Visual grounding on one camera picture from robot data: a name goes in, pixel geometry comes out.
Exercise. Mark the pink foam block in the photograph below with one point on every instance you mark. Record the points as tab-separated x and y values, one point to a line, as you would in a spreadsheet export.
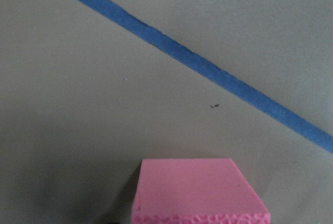
195	191

